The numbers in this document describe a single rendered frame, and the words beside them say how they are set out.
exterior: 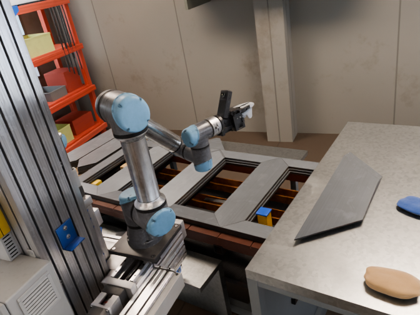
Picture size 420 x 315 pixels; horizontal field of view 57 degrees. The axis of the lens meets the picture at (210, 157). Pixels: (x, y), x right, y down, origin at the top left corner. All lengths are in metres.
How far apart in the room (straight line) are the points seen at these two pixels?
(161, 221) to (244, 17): 3.47
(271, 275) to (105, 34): 4.64
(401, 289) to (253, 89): 3.75
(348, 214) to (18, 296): 1.16
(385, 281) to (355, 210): 0.38
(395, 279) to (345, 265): 0.17
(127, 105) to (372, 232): 0.97
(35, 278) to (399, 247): 1.20
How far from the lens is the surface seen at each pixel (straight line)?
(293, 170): 2.35
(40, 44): 5.05
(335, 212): 1.59
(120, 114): 1.22
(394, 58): 4.42
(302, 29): 4.44
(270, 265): 1.40
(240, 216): 1.97
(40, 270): 1.40
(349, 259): 1.42
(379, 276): 1.32
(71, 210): 1.50
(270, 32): 4.26
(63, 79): 5.35
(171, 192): 2.29
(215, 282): 2.09
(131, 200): 1.50
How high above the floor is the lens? 2.01
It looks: 26 degrees down
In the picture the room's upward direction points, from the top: 10 degrees counter-clockwise
